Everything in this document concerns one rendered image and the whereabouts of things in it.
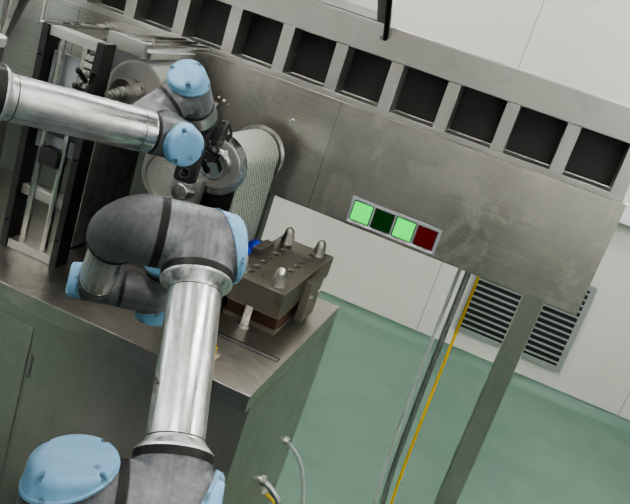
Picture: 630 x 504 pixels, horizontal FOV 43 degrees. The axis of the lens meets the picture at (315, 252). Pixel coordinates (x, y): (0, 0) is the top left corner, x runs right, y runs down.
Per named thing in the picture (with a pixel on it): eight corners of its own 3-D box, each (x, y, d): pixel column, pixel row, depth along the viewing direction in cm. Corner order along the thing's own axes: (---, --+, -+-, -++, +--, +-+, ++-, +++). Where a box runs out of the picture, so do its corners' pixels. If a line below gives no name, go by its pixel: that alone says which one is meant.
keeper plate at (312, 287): (293, 320, 202) (306, 281, 199) (305, 309, 211) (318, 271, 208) (302, 323, 201) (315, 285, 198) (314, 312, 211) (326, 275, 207)
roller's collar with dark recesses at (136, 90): (106, 102, 184) (112, 75, 183) (119, 101, 190) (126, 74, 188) (129, 111, 183) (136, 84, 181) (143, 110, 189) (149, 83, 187)
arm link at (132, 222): (80, 239, 118) (60, 310, 162) (154, 254, 122) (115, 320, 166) (96, 168, 122) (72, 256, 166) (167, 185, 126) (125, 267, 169)
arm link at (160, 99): (128, 129, 144) (178, 96, 147) (107, 110, 152) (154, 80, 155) (148, 162, 149) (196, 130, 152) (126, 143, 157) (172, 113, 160)
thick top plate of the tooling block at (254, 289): (216, 291, 188) (223, 268, 186) (275, 254, 225) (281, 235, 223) (277, 318, 185) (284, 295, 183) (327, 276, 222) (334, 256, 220)
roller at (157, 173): (136, 190, 193) (148, 143, 189) (184, 176, 216) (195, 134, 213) (179, 208, 190) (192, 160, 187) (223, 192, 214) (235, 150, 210)
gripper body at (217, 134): (234, 137, 177) (227, 105, 166) (216, 167, 173) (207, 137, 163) (204, 125, 178) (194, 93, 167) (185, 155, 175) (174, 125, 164)
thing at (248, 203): (214, 262, 192) (235, 190, 186) (251, 242, 213) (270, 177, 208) (216, 262, 191) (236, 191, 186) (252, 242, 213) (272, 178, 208)
